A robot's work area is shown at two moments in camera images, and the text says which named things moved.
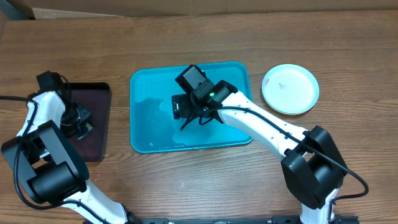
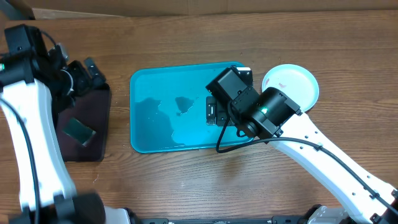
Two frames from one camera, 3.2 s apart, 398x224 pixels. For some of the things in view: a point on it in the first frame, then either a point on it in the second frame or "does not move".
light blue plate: (290, 89) does not move
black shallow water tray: (96, 96) does not move
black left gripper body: (74, 119) to (76, 82)
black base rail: (236, 220) does not move
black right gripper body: (183, 104) to (217, 109)
